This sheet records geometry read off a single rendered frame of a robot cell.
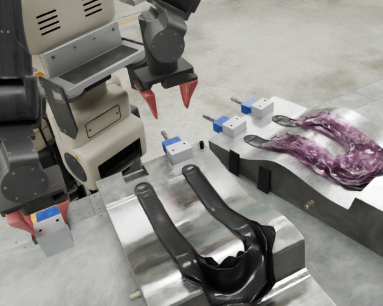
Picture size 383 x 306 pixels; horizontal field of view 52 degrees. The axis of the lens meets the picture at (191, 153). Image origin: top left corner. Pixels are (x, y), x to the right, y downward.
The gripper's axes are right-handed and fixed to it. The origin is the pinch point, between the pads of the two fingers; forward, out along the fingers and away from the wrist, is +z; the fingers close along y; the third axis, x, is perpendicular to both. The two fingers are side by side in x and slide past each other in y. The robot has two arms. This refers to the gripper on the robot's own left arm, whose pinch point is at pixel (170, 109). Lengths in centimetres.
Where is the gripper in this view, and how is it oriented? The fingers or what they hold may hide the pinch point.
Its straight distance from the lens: 81.2
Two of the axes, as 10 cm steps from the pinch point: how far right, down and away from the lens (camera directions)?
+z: 1.2, 7.9, 6.1
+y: 9.0, -3.4, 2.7
